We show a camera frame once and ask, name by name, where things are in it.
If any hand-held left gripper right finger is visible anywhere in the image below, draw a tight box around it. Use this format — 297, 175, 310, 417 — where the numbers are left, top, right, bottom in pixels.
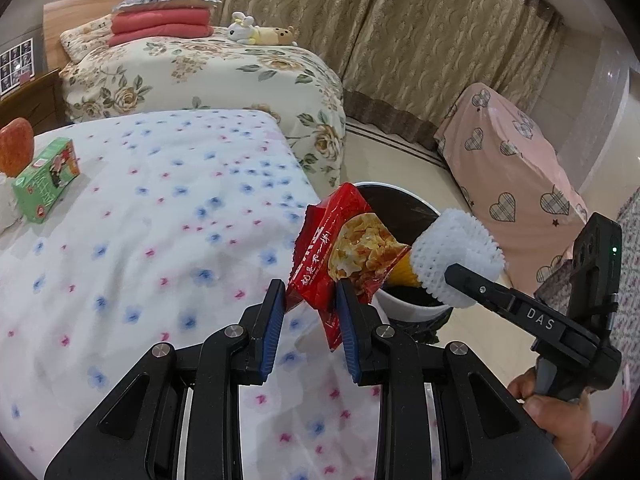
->
336, 280, 573, 480

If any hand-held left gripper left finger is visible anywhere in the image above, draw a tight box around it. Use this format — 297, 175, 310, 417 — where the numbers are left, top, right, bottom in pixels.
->
44, 279, 288, 480

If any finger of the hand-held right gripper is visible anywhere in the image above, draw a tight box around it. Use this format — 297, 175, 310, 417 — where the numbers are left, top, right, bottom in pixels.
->
444, 262, 522, 319

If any white foam fruit net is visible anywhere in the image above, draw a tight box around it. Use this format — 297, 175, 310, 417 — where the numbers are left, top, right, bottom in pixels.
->
410, 209, 507, 310

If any red snack packet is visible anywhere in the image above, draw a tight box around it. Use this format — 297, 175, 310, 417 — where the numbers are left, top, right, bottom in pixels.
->
287, 182, 414, 354

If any white trash bin black liner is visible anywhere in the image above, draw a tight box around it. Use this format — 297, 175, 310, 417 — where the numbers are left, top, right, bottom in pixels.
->
356, 185, 453, 347

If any person's right forearm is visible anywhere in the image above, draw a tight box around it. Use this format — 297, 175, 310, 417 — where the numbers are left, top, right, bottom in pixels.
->
570, 407, 628, 480

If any person's right hand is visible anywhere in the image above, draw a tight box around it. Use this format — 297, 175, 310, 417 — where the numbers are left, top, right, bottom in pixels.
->
506, 366, 597, 477

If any small floral print cloth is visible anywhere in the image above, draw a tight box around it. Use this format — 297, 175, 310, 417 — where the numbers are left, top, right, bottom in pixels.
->
534, 195, 640, 377

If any white dotted blanket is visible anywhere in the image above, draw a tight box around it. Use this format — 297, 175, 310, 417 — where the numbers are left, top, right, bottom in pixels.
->
0, 108, 386, 480

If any beige patterned curtain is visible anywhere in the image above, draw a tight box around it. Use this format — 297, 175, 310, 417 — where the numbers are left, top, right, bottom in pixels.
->
157, 0, 567, 149

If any green carton box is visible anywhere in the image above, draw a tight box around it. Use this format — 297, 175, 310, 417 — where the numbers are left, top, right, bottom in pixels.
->
11, 137, 82, 225

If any white plastic bag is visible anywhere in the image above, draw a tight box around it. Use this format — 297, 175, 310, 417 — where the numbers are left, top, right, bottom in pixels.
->
0, 172, 26, 234

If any yellow bear plush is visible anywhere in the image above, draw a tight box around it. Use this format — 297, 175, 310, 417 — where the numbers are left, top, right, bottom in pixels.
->
252, 25, 300, 47

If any white rabbit plush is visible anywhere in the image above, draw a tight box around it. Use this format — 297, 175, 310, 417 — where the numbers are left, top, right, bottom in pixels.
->
227, 11, 261, 44

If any red apple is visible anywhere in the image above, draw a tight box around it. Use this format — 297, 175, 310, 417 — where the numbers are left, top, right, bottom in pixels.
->
0, 117, 35, 179

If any pink folded blanket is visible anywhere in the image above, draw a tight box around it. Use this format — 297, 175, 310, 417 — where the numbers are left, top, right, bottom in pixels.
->
107, 7, 214, 49

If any wooden nightstand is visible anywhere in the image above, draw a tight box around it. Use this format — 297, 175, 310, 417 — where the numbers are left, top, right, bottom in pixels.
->
0, 69, 69, 134

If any floral bed pillow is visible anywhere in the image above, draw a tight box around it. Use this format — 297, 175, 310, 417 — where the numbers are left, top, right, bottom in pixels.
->
60, 14, 116, 64

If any photo sheet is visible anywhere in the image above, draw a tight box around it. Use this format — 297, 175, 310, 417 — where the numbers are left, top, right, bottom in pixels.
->
0, 37, 35, 96

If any wooden headboard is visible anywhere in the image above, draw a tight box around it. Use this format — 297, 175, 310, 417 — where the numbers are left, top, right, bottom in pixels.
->
42, 0, 136, 72

